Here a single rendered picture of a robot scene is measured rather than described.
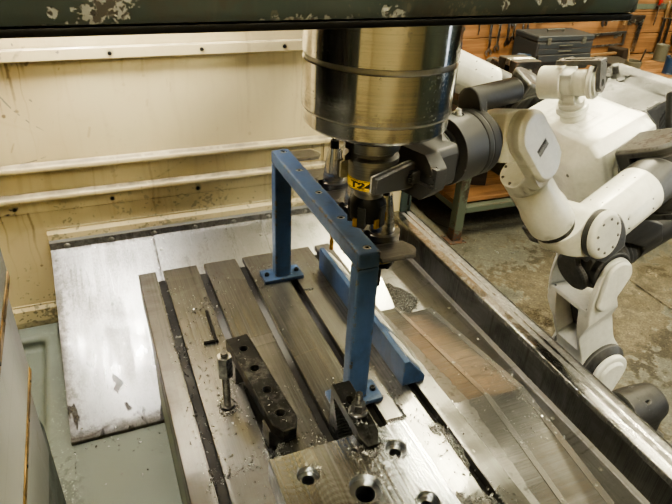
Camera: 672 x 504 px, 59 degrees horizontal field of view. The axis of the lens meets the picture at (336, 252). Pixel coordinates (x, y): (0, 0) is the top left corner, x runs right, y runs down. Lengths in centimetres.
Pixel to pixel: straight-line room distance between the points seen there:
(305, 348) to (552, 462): 56
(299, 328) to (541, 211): 61
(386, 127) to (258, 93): 113
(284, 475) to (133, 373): 73
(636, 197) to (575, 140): 23
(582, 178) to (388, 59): 78
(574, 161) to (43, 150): 125
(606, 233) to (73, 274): 130
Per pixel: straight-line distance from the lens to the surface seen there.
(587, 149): 126
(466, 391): 141
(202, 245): 175
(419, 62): 57
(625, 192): 110
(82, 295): 168
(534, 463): 133
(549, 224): 94
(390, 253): 96
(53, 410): 162
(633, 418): 143
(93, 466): 147
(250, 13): 45
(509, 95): 83
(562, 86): 129
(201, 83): 164
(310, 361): 121
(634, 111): 134
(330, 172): 116
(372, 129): 58
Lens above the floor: 170
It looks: 31 degrees down
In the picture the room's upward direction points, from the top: 3 degrees clockwise
